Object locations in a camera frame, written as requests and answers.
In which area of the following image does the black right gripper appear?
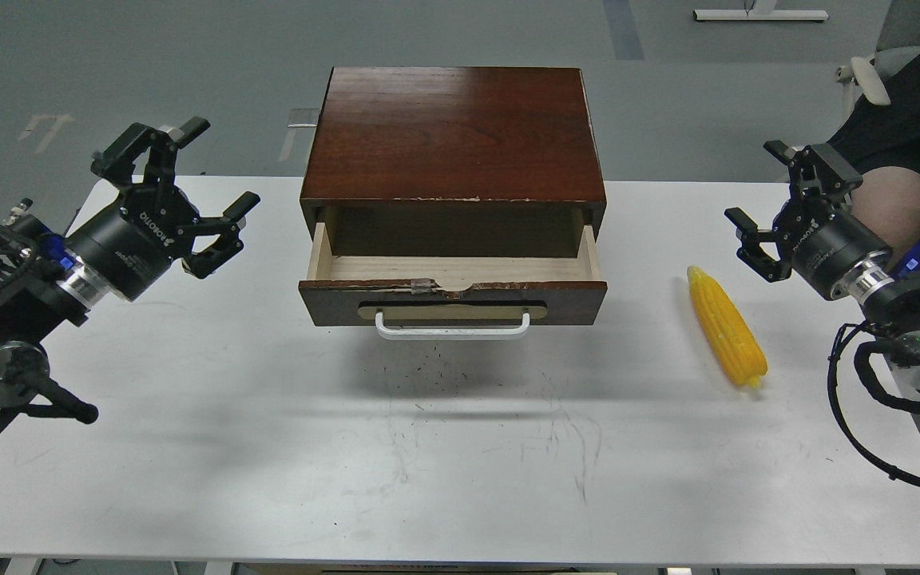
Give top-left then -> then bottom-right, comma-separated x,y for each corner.
725,141 -> 892,301

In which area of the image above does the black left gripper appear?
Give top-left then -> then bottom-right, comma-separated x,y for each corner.
65,117 -> 260,301

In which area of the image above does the yellow corn cob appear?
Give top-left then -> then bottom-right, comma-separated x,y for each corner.
687,265 -> 769,388

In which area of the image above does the wooden drawer with white handle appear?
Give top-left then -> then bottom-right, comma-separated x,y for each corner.
299,224 -> 609,339

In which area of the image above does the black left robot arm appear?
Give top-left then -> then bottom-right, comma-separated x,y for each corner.
0,117 -> 260,434

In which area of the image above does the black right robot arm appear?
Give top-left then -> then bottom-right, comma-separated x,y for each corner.
725,141 -> 920,394

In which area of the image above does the dark wooden drawer cabinet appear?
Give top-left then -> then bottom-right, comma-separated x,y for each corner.
300,66 -> 606,257

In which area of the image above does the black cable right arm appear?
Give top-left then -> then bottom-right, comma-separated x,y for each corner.
827,323 -> 920,498

